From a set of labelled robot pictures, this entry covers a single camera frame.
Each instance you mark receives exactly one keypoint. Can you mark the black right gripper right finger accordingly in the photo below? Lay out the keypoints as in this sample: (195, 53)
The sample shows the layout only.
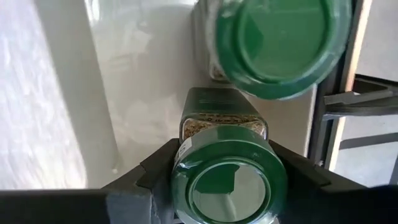
(311, 199)

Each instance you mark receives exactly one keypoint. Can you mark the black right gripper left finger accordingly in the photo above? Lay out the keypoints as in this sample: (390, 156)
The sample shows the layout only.
(149, 186)

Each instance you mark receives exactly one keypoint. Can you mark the green lid spice jar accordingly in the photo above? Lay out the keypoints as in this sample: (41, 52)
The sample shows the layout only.
(228, 186)
(280, 40)

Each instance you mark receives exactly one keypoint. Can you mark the white table cover sheet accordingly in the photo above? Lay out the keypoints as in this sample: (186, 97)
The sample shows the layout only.
(25, 93)

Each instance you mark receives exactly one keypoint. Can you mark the black metal table frame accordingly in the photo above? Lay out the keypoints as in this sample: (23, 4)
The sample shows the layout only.
(357, 102)

